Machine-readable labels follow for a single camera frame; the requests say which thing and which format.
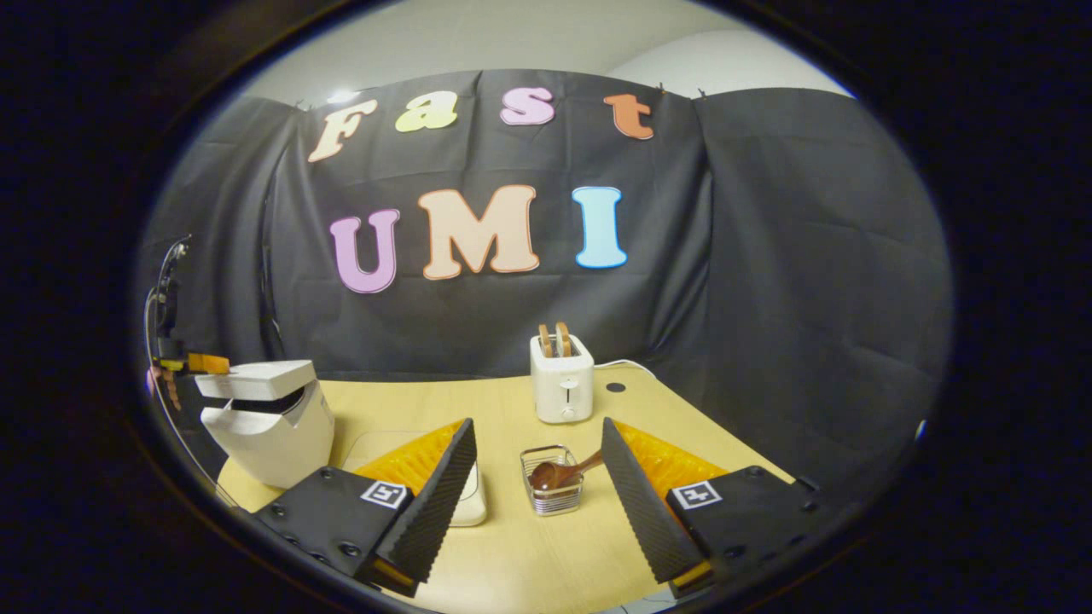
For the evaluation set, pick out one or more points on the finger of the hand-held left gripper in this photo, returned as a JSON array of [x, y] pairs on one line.
[[209, 364]]

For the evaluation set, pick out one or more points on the clear plastic rice container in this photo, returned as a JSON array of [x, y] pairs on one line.
[[473, 509]]

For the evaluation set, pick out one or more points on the black backdrop cloth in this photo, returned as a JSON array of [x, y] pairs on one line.
[[768, 298]]

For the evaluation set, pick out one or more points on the brown wooden spoon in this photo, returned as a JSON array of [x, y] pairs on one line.
[[550, 474]]

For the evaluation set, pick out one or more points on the white rice cooker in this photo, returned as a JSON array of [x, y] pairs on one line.
[[273, 443]]

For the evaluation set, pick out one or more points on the white toaster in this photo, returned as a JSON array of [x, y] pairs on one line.
[[563, 388]]

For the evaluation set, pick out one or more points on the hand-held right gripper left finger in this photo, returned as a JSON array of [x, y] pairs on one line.
[[435, 503]]

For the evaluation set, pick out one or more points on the toasted bread slice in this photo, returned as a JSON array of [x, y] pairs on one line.
[[564, 339], [545, 341]]

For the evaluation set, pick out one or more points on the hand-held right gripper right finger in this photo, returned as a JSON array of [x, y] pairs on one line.
[[644, 503]]

